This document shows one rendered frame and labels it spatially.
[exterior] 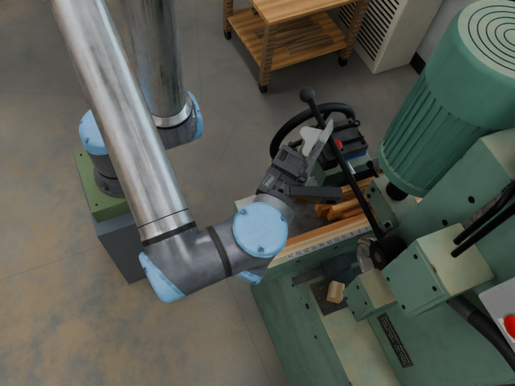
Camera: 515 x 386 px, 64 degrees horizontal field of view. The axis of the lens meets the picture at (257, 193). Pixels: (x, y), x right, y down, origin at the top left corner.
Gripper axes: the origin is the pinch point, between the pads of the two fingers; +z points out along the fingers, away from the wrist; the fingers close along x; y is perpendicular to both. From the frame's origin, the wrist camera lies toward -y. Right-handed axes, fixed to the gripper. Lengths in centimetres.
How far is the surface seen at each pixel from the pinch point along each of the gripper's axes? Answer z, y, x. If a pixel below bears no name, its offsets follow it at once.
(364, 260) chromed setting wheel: -19.6, -20.2, 4.3
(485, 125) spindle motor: -6.3, -18.5, -32.2
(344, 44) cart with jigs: 133, 14, 107
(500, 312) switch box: -31, -28, -32
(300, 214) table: -12.0, -4.5, 17.9
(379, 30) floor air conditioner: 146, 0, 98
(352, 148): 7.2, -7.5, 9.4
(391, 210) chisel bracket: -6.3, -20.8, 3.2
